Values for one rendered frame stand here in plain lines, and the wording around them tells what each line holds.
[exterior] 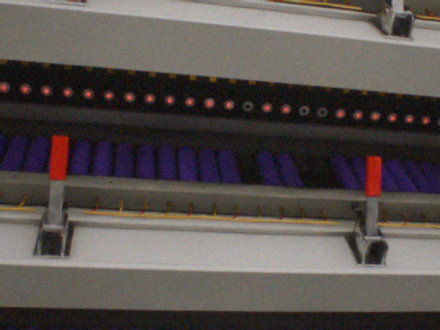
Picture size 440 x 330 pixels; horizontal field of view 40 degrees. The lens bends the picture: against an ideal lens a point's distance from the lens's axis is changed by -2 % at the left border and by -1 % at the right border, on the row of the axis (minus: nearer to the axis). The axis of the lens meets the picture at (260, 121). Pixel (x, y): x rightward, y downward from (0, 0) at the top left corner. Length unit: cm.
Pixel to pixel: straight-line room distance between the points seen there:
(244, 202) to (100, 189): 13
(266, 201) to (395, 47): 18
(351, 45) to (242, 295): 22
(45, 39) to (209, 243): 21
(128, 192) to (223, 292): 12
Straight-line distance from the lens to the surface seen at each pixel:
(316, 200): 58
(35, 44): 49
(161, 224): 54
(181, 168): 60
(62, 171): 51
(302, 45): 49
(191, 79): 63
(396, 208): 61
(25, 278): 52
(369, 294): 56
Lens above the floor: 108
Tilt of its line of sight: 6 degrees down
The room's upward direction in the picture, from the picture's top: 5 degrees clockwise
